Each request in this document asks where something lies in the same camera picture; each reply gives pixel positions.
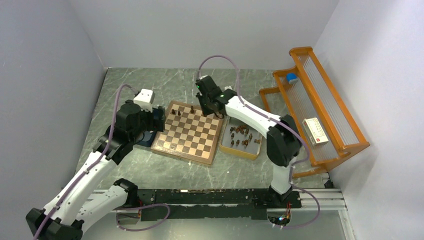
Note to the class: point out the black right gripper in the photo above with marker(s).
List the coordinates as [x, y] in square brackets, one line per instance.
[206, 111]

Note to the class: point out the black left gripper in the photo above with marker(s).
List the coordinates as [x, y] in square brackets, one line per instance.
[154, 123]

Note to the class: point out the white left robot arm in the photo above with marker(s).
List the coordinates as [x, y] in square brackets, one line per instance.
[70, 214]

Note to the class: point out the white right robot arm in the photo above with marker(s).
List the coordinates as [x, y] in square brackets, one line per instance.
[281, 135]

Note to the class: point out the wooden chess board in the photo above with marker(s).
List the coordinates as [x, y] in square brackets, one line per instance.
[192, 137]

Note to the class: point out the dark chess pieces pile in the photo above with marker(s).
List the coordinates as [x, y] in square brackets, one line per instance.
[241, 136]

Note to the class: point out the blue tray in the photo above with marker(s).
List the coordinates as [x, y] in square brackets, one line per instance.
[147, 138]

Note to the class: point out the yellow metal tin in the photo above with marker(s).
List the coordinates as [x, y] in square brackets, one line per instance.
[251, 152]

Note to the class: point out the blue round object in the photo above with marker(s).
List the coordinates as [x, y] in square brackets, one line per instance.
[291, 78]

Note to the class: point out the orange wooden rack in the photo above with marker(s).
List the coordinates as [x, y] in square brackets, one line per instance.
[314, 95]

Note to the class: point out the white small box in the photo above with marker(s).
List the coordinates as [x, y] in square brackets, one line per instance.
[314, 131]

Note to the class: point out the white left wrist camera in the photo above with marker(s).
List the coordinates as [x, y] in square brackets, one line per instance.
[145, 99]

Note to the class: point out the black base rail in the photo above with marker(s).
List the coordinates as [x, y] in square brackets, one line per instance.
[253, 203]

